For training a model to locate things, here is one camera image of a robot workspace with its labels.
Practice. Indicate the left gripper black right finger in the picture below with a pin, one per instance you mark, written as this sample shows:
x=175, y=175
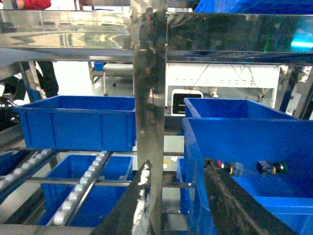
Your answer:
x=233, y=209

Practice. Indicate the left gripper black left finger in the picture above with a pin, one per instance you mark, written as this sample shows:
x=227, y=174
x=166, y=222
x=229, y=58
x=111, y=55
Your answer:
x=130, y=215

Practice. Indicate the red mushroom push button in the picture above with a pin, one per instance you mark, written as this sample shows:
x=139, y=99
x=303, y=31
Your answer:
x=235, y=169

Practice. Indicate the green mushroom push button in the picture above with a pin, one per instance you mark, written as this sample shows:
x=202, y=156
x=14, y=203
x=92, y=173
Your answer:
x=269, y=168

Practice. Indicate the white roller track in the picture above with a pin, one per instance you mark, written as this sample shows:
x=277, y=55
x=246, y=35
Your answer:
x=68, y=210

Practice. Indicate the blue bin on left rollers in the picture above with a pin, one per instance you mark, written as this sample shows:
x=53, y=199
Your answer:
x=89, y=123

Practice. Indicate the blue bin behind target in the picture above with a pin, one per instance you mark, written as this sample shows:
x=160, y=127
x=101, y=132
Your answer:
x=230, y=108

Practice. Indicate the steel shelf upright post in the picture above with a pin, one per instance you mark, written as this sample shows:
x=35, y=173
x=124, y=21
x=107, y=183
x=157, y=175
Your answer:
x=149, y=98

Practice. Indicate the steel shelf front rail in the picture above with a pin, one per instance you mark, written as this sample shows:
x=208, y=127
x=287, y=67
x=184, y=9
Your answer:
x=200, y=37

